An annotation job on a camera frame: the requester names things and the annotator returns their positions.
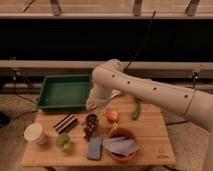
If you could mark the green plastic tray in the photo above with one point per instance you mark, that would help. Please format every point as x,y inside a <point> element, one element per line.
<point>64,93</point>

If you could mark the pale yellow small item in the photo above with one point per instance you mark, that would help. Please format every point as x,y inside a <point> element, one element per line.
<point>114,126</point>

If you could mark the dark grape bunch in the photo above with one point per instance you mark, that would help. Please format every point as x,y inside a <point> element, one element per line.
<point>88,135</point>

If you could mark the terracotta orange bowl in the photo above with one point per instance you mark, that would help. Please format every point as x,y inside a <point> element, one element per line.
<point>118,133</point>

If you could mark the orange round fruit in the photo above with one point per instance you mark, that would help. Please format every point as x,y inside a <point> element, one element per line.
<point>112,116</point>

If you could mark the white paper cup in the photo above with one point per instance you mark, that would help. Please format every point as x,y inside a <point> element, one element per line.
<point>35,133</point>

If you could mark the black red striped box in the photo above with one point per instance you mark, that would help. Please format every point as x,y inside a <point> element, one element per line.
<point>66,124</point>

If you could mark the small metal cup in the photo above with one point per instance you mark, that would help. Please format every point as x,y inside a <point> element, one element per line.
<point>91,123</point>

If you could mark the green plastic cup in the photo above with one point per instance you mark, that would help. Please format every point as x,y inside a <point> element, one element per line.
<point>63,141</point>

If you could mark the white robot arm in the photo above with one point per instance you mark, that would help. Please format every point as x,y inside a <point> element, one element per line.
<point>194,105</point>

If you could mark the blue grey cloth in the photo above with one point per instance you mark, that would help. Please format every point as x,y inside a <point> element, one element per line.
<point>121,145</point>

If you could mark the blue sponge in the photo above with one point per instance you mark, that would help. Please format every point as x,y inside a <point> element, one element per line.
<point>94,148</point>

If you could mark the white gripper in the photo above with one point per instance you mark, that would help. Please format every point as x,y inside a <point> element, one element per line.
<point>98,98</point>

